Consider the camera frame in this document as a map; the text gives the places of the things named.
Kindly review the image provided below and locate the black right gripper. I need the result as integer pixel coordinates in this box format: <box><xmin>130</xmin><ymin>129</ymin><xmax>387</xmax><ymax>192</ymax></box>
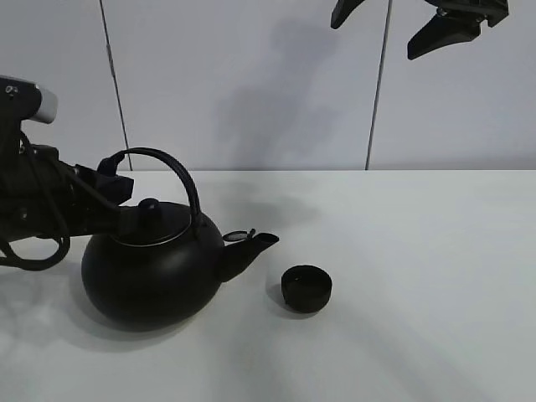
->
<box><xmin>330</xmin><ymin>0</ymin><xmax>509</xmax><ymax>60</ymax></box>

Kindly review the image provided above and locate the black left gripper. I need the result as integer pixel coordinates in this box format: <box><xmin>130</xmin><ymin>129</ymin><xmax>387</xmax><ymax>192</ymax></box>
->
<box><xmin>1</xmin><ymin>144</ymin><xmax>141</xmax><ymax>242</ymax></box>

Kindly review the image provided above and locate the black round teapot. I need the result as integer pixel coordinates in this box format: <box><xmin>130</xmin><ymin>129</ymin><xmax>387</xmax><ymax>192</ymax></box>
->
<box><xmin>80</xmin><ymin>147</ymin><xmax>279</xmax><ymax>331</ymax></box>

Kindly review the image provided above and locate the small black teacup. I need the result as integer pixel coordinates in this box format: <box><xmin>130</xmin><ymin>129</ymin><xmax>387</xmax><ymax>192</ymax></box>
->
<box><xmin>281</xmin><ymin>265</ymin><xmax>332</xmax><ymax>314</ymax></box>

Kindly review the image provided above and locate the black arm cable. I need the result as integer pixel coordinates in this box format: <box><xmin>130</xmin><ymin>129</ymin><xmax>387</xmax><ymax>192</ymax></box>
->
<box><xmin>0</xmin><ymin>133</ymin><xmax>85</xmax><ymax>273</ymax></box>

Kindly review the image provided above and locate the black wrist camera with silver front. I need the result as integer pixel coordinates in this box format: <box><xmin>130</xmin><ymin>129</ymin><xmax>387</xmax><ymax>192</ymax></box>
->
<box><xmin>1</xmin><ymin>75</ymin><xmax>58</xmax><ymax>143</ymax></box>

